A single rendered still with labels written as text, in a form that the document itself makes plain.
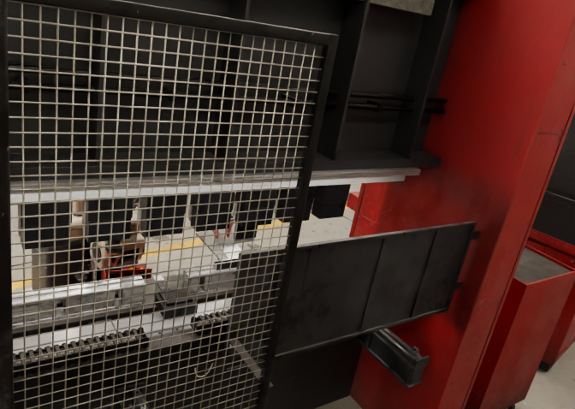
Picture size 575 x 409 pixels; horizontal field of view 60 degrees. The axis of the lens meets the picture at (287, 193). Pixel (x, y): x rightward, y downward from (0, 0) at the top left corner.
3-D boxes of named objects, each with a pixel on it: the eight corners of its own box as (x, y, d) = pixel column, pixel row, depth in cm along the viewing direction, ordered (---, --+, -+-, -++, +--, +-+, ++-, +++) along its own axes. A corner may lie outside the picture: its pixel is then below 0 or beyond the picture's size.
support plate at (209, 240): (230, 230, 244) (230, 228, 243) (257, 256, 224) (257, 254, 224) (195, 234, 234) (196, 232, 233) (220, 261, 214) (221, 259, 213)
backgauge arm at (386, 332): (326, 298, 249) (331, 273, 244) (421, 383, 201) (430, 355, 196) (313, 300, 244) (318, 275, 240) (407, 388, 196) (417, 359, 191)
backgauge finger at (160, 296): (170, 276, 197) (171, 265, 195) (197, 313, 177) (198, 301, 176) (139, 281, 190) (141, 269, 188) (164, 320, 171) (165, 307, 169)
